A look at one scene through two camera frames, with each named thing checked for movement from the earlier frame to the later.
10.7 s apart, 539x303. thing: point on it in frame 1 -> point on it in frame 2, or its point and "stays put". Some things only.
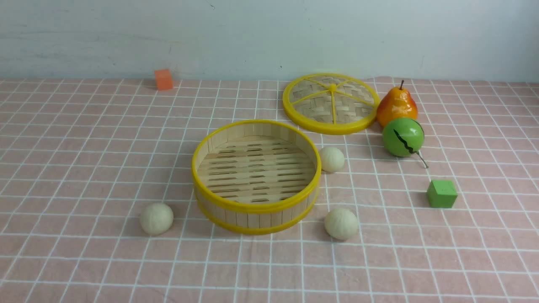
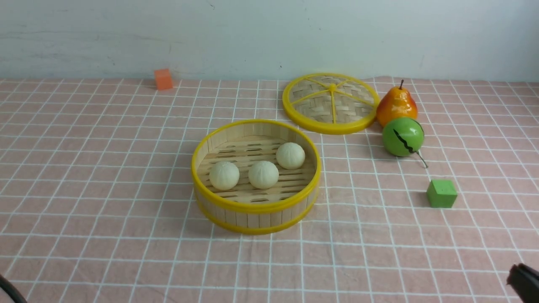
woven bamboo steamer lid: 329,102 stays put
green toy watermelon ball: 404,137 stays put
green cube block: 441,193 stays put
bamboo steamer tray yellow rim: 255,177 stays put
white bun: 156,219 -> 224,175
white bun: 341,223 -> 263,174
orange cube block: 163,79 stays put
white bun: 332,159 -> 290,155
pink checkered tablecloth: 80,160 stays put
